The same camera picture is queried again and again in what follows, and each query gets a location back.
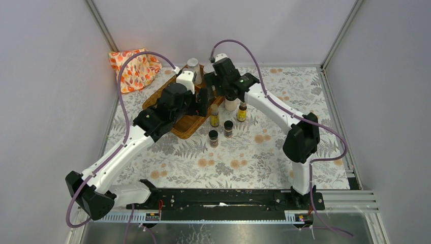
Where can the brown wicker divided basket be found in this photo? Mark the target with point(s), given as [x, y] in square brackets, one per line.
[188, 124]

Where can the orange floral cloth bag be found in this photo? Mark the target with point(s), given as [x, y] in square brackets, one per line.
[139, 73]

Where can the blue label pellet jar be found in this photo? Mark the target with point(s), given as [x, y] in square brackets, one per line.
[193, 63]
[208, 68]

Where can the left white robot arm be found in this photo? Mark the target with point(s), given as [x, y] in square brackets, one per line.
[94, 190]

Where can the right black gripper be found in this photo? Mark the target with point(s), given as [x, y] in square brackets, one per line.
[211, 79]

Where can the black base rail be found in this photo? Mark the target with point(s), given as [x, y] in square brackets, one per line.
[228, 204]

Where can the dark spice jar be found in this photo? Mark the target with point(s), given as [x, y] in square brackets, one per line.
[213, 138]
[228, 128]

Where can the dark spice jar left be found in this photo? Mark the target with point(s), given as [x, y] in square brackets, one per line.
[213, 138]

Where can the aluminium frame rail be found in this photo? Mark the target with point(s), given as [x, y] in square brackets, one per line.
[95, 13]

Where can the dark spice jar right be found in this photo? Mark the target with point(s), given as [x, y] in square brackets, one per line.
[228, 128]

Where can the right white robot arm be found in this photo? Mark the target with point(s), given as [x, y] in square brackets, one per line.
[302, 134]

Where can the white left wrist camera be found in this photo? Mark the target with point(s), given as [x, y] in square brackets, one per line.
[187, 78]

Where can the floral patterned table mat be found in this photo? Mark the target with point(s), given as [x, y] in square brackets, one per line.
[251, 158]

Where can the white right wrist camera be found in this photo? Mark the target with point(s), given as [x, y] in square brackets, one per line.
[220, 57]

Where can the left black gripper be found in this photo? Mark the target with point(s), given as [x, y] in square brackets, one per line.
[198, 109]

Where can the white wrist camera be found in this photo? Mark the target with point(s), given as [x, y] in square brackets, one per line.
[220, 57]
[187, 78]

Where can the yellow label sauce bottle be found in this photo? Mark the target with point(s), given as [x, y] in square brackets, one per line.
[214, 117]

